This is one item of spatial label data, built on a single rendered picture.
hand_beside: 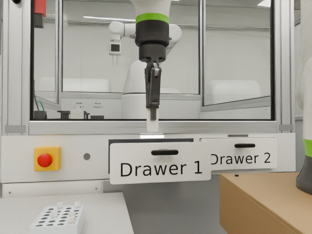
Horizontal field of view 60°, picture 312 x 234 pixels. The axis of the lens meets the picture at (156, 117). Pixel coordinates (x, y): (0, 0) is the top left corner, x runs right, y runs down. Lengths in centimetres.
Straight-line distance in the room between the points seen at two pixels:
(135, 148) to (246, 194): 36
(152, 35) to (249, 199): 46
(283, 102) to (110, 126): 65
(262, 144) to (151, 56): 54
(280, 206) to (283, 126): 69
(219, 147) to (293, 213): 58
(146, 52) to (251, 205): 45
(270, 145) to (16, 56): 91
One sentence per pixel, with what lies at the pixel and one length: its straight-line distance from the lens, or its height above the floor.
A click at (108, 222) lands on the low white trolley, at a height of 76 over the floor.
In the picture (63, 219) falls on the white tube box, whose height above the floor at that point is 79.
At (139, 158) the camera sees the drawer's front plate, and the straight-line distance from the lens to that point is 76.
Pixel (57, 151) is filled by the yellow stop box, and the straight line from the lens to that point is 87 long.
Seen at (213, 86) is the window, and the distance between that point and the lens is 101.
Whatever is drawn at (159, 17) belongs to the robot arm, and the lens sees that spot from 75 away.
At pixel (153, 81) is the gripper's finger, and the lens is 70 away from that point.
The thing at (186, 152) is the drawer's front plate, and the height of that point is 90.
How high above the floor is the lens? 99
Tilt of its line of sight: 1 degrees up
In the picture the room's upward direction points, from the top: straight up
